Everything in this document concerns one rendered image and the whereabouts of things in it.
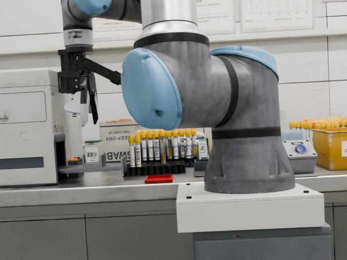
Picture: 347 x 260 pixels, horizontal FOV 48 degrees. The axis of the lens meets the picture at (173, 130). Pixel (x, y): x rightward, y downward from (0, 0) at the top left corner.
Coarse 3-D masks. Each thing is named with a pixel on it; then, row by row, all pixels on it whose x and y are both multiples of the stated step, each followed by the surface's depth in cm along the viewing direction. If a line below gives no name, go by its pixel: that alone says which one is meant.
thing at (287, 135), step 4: (284, 132) 108; (288, 132) 108; (292, 132) 108; (296, 132) 107; (300, 132) 107; (284, 136) 108; (288, 136) 108; (292, 136) 108; (296, 136) 107; (300, 136) 107; (284, 140) 108
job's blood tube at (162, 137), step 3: (162, 138) 109; (162, 141) 109; (162, 144) 109; (162, 147) 110; (162, 150) 110; (162, 153) 110; (165, 153) 110; (162, 156) 110; (165, 156) 110; (162, 159) 110; (165, 159) 110; (162, 162) 110; (165, 162) 110
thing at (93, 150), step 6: (90, 144) 100; (96, 144) 100; (102, 144) 103; (84, 150) 100; (90, 150) 100; (96, 150) 100; (102, 150) 103; (90, 156) 100; (96, 156) 100; (90, 162) 100
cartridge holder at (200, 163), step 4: (196, 160) 107; (200, 160) 107; (204, 160) 106; (196, 164) 102; (200, 164) 102; (204, 164) 101; (196, 168) 102; (200, 168) 102; (204, 168) 101; (196, 172) 100; (200, 172) 100; (204, 172) 100; (196, 176) 100
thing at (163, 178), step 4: (148, 176) 101; (152, 176) 101; (156, 176) 101; (160, 176) 101; (164, 176) 101; (168, 176) 101; (172, 176) 99; (148, 180) 95; (152, 180) 94; (156, 180) 94; (160, 180) 94; (164, 180) 94; (168, 180) 94
